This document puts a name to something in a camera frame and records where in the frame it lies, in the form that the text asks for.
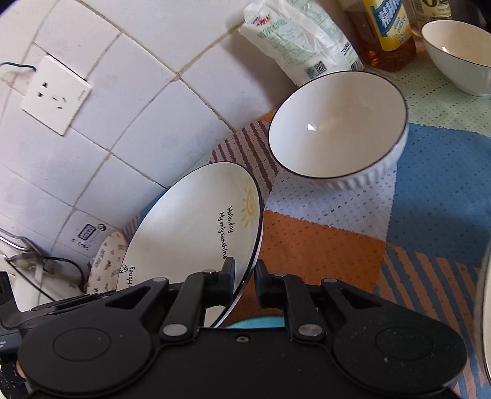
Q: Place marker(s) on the yellow label oil bottle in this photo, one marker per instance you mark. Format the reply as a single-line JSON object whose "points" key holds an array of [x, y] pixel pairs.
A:
{"points": [[383, 33]]}

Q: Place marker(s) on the white ribbed bowl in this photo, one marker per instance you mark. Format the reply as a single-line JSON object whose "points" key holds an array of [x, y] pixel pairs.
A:
{"points": [[461, 51], [343, 131]]}

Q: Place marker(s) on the white sun plate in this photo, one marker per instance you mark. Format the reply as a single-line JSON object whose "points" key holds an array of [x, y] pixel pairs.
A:
{"points": [[213, 213]]}

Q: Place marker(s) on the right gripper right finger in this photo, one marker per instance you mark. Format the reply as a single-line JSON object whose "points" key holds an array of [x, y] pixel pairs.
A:
{"points": [[288, 293]]}

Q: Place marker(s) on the teal round object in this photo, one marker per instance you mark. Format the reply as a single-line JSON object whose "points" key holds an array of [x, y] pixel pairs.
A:
{"points": [[259, 322]]}

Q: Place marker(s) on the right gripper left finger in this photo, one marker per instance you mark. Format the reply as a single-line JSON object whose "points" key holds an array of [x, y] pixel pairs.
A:
{"points": [[200, 291]]}

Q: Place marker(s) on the white salt bag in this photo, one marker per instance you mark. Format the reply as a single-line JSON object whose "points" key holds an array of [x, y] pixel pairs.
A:
{"points": [[301, 37]]}

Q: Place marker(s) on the white wall socket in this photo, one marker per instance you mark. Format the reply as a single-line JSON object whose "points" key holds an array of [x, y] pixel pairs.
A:
{"points": [[55, 95]]}

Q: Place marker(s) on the colourful patchwork table mat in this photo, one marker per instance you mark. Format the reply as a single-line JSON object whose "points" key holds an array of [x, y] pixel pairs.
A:
{"points": [[417, 236]]}

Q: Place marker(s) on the bunny carrot patterned plate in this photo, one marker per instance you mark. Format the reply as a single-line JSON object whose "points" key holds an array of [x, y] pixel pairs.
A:
{"points": [[106, 265]]}

